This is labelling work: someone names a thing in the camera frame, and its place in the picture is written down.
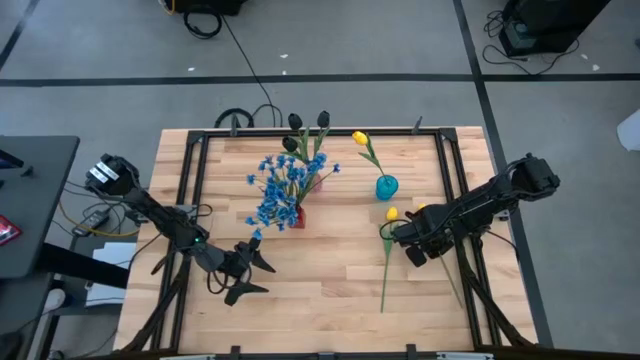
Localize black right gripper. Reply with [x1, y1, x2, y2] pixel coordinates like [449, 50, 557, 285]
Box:
[392, 207, 454, 269]

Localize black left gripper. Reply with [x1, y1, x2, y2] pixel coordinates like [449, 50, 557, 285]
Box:
[192, 239, 277, 307]

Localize teal glass vase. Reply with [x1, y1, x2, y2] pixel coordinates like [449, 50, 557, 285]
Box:
[375, 174, 401, 203]

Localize white paper sheet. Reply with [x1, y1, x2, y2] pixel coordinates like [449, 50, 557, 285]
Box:
[84, 242, 139, 307]

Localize black power adapter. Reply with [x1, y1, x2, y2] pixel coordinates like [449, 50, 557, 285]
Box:
[73, 209, 110, 237]

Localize black desk leg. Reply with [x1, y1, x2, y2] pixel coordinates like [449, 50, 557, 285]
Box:
[39, 243, 130, 290]

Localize black desk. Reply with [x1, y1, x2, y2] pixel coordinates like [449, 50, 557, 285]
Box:
[0, 134, 81, 280]

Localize white object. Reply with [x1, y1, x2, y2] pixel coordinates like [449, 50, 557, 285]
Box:
[616, 108, 640, 152]

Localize red and white item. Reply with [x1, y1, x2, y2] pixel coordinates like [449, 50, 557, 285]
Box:
[0, 214, 23, 247]

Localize black equipment cart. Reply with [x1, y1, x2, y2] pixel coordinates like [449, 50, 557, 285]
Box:
[498, 0, 612, 57]

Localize dark tablet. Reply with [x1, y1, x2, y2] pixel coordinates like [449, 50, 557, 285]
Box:
[0, 148, 25, 170]

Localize black box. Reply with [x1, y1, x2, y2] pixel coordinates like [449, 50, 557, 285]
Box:
[172, 0, 247, 16]

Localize black aluminium table frame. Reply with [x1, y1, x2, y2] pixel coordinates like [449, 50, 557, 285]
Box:
[114, 127, 539, 360]

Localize yellow floor cable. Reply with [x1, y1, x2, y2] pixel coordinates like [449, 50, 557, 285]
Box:
[58, 199, 141, 239]

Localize looped black cable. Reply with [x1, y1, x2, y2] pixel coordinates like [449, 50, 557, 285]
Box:
[214, 103, 284, 130]

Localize long black floor cable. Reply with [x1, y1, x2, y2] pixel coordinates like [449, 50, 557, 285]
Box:
[219, 14, 277, 129]

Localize tangled black cables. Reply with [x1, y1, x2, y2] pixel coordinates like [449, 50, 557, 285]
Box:
[482, 9, 581, 76]

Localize coiled black cable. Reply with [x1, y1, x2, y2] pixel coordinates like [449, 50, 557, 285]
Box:
[182, 10, 224, 40]

